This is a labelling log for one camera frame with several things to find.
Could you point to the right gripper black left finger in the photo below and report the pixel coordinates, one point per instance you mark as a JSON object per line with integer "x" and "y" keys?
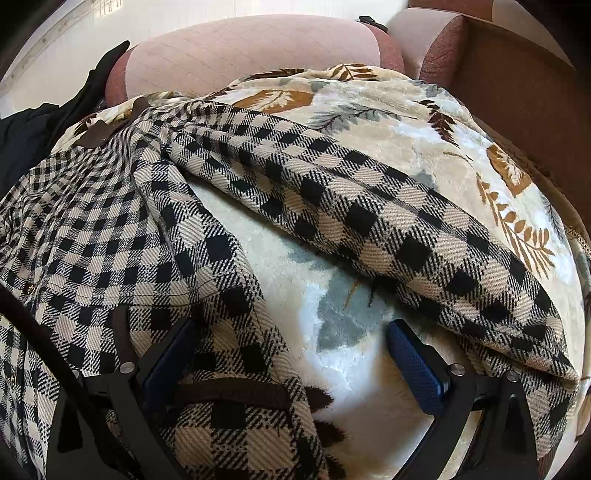
{"x": 105, "y": 427}

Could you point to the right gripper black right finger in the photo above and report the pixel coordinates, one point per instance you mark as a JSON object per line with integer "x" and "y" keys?
{"x": 503, "y": 446}

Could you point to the black beige checked coat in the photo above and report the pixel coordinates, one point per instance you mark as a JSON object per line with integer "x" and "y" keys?
{"x": 231, "y": 230}

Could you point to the leaf pattern beige blanket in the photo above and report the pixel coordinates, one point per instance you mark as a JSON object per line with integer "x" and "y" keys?
{"x": 369, "y": 115}

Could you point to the black garment pile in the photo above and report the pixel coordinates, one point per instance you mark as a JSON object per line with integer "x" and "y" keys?
{"x": 28, "y": 136}

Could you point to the pink quilted headboard cushion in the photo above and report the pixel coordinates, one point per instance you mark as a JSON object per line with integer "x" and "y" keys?
{"x": 204, "y": 58}

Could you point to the pink brown side cushion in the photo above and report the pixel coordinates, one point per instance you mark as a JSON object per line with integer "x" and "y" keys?
{"x": 432, "y": 36}

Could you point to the small black object on headboard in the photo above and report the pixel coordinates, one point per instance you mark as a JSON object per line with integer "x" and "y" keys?
{"x": 372, "y": 22}

